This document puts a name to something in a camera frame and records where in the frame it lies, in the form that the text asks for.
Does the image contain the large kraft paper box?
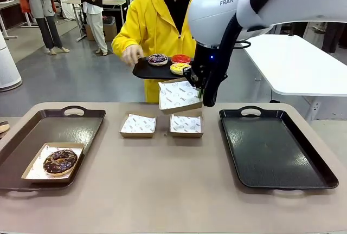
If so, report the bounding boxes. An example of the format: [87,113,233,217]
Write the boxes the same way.
[21,142,86,184]
[157,77,204,116]

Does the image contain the white cylinder stand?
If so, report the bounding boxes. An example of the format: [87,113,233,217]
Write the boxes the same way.
[0,30,23,92]

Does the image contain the black serving tray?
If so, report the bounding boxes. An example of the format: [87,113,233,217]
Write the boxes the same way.
[132,56,195,81]

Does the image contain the large white table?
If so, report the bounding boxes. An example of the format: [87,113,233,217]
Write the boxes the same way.
[242,34,347,122]

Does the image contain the yellow sprinkled donut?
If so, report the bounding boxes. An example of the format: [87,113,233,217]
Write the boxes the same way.
[169,62,192,76]

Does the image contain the chocolate sprinkled donut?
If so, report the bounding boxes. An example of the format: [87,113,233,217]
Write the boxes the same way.
[42,149,79,178]

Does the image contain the red glazed donut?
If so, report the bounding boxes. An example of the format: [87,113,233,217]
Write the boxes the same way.
[171,54,191,64]

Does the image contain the mannequin with beige trousers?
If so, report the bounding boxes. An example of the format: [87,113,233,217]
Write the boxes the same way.
[69,0,110,56]

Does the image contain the small kraft paper box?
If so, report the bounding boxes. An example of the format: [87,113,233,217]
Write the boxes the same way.
[169,112,205,139]
[119,113,158,139]

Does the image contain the person's right hand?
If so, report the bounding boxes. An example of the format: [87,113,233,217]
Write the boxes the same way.
[121,44,145,67]

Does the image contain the brown cardboard carton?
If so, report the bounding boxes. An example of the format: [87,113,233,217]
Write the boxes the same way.
[85,16,119,42]

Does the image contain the black plastic tray with handles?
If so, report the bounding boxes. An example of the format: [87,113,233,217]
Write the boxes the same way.
[219,105,340,191]

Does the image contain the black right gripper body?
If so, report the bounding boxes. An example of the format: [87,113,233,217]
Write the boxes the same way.
[193,42,220,83]

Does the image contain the person in yellow hoodie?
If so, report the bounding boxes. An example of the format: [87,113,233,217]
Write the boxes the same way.
[111,0,204,103]

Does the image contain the white printed paper liner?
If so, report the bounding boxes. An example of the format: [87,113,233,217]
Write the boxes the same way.
[159,80,202,109]
[120,114,157,134]
[27,144,83,180]
[170,114,202,133]

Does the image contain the grey background desk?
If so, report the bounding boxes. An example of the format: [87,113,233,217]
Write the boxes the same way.
[62,0,129,43]

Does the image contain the brown plastic tray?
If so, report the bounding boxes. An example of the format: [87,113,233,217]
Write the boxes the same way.
[0,105,107,192]

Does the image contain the mannequin with grey trousers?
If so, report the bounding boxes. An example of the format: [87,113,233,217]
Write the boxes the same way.
[10,0,70,56]

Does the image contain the person's right forearm yellow sleeve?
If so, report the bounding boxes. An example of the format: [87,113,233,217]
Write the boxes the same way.
[111,31,137,56]

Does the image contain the wooden background table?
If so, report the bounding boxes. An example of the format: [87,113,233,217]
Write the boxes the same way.
[0,0,36,40]

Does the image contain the purple sprinkled donut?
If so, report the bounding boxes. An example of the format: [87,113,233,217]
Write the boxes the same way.
[147,53,169,67]

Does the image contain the black cable sleeve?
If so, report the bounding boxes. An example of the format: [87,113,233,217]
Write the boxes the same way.
[203,0,292,108]

